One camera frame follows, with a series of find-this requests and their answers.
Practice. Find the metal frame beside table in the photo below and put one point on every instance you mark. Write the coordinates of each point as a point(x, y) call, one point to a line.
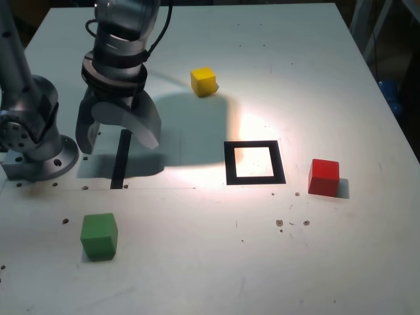
point(370, 29)

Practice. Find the yellow cube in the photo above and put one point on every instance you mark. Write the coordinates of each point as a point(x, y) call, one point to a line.
point(202, 82)

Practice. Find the green cube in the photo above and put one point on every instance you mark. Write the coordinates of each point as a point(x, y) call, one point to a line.
point(98, 236)

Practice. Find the black tape strip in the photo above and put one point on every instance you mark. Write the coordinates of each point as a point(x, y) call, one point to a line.
point(120, 160)

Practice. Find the blue object beside table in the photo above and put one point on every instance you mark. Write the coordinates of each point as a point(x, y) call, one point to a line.
point(390, 95)

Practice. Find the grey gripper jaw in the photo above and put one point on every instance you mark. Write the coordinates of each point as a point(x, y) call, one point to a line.
point(84, 131)
point(144, 124)

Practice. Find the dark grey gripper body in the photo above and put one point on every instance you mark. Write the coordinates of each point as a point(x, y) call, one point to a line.
point(138, 96)

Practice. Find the red cube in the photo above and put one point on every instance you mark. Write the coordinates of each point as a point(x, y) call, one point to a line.
point(323, 178)

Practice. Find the black tape square outline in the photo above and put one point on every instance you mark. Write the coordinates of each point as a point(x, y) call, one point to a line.
point(229, 164)

